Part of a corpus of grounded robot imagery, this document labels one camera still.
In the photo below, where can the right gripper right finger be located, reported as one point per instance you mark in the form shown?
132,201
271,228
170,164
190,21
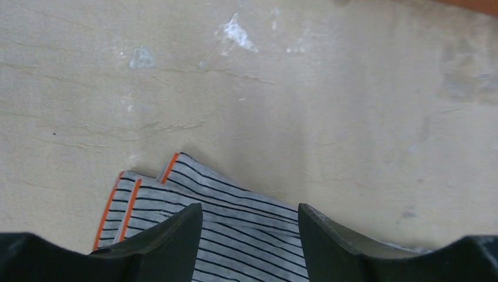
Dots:
334,252

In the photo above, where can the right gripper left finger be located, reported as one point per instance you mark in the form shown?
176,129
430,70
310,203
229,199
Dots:
164,252

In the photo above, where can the grey striped underwear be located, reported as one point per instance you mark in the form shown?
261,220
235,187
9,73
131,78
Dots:
245,236

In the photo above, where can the orange compartment tray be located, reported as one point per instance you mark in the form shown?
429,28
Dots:
487,7

